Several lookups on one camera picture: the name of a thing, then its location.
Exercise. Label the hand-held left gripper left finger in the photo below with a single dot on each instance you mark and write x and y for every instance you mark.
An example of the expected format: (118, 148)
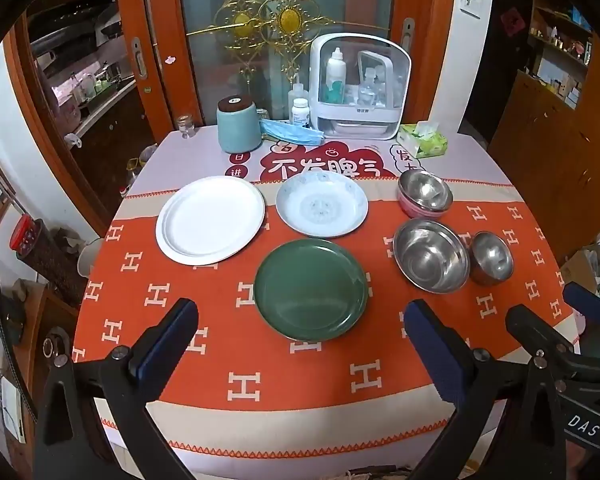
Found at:
(167, 335)

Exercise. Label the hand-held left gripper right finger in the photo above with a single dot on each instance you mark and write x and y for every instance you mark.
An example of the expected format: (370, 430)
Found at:
(430, 355)

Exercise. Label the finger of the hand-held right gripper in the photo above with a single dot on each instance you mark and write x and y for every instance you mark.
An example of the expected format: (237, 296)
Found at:
(530, 325)
(585, 302)

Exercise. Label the small steel bowl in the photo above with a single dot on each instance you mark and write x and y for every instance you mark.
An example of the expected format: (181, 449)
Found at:
(492, 257)

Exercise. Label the large steel bowl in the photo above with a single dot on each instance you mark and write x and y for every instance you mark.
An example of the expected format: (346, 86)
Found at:
(430, 255)

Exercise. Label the green plate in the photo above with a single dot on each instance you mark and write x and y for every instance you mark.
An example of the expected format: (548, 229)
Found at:
(310, 287)

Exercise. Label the pink steel bowl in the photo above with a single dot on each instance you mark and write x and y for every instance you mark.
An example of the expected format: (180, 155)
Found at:
(420, 211)
(422, 185)

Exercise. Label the white blue patterned plate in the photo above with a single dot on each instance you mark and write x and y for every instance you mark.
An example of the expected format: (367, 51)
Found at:
(320, 205)

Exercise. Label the cardboard box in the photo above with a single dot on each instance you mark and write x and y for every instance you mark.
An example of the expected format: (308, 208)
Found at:
(580, 265)

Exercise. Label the orange patterned tablecloth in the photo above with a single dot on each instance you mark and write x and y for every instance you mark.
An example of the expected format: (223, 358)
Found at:
(380, 320)

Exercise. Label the dark woven basket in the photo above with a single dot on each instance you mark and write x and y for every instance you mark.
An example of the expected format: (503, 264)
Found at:
(55, 265)

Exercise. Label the wooden shelf cabinet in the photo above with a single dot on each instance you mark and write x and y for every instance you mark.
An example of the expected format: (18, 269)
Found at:
(545, 150)

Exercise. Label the lavender printed table cover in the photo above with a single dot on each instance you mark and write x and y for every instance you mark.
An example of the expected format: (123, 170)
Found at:
(190, 160)

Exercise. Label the red lidded container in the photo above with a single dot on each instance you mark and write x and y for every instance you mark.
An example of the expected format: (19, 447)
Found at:
(21, 232)

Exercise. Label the green tissue pack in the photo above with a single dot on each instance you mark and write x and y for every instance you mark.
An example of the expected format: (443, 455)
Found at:
(430, 145)

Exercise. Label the small glass jar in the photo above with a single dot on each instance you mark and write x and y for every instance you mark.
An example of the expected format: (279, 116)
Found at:
(185, 127)

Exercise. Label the white cabinet hook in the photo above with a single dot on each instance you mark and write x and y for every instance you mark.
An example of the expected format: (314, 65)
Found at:
(73, 141)

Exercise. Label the teal mug with brown lid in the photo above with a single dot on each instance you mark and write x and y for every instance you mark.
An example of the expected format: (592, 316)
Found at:
(235, 130)

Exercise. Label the blue face mask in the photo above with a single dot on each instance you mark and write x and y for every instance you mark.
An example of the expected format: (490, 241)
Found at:
(290, 132)

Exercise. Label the clear glass cup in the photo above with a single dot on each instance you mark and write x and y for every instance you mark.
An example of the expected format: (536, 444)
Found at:
(263, 115)

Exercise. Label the kitchen counter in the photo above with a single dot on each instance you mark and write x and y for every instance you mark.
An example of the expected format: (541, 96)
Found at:
(105, 100)

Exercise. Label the white plastic storage box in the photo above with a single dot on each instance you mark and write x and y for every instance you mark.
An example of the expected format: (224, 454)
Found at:
(325, 125)

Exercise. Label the white pill bottle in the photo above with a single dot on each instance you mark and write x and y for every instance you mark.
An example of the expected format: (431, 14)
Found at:
(300, 112)

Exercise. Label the clear squeeze bottle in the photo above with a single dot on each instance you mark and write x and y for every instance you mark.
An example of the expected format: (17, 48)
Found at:
(296, 92)

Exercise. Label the wooden glass sliding door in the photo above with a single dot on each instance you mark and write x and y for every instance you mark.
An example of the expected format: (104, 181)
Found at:
(205, 60)

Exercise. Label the white dropper bottle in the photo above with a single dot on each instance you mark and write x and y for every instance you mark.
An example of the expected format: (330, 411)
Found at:
(336, 72)

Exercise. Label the white light switch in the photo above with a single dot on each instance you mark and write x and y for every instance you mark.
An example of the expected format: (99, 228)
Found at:
(471, 4)

